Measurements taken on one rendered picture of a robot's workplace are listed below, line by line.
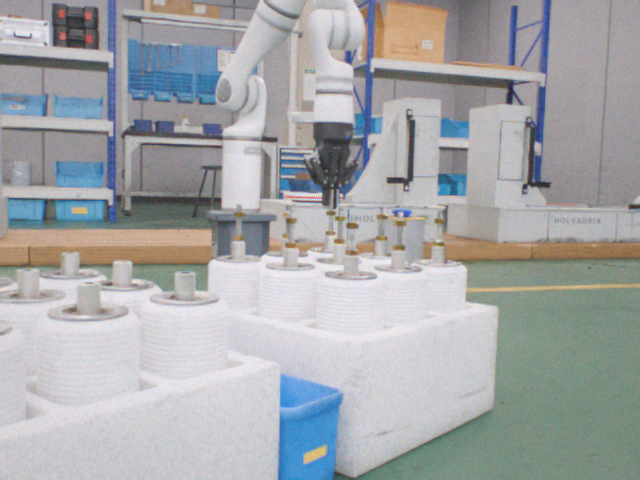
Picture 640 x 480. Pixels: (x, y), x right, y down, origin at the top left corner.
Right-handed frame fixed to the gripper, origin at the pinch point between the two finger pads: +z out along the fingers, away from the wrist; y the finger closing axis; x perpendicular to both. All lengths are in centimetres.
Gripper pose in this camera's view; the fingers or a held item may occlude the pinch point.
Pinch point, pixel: (330, 199)
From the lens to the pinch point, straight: 131.1
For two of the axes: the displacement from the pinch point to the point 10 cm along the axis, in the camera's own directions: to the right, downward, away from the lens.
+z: -0.3, 10.0, 1.0
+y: 7.2, -0.5, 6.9
